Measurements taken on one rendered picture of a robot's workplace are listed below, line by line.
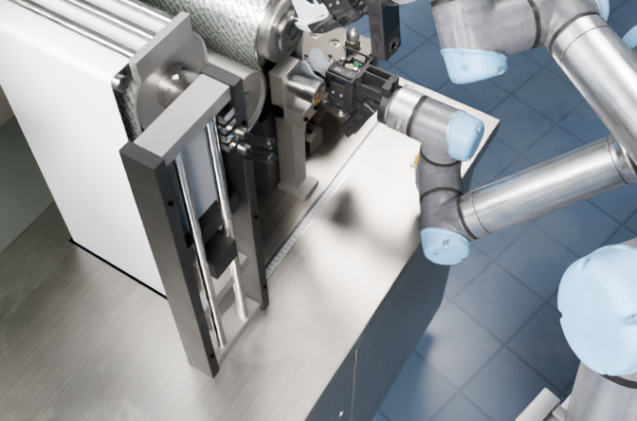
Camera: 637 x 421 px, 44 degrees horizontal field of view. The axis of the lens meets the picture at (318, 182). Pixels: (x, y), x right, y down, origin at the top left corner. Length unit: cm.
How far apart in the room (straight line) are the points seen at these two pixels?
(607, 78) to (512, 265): 158
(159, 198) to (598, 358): 48
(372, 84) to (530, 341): 125
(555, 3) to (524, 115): 187
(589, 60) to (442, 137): 36
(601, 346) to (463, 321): 158
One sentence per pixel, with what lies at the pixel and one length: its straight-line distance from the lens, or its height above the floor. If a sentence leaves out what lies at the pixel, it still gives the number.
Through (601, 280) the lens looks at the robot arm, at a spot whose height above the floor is 144.
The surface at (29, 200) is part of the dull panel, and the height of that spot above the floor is 95.
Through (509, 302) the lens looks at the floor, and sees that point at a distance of 244.
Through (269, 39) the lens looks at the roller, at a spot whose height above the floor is 127.
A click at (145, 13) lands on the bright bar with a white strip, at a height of 145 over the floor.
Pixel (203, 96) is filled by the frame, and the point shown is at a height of 144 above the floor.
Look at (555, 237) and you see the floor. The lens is 260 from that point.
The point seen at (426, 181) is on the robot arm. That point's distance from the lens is 133.
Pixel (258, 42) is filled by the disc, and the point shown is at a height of 127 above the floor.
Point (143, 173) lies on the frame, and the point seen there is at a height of 142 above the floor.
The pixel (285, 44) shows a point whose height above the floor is 124.
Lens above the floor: 209
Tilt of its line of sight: 53 degrees down
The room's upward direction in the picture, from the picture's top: 1 degrees counter-clockwise
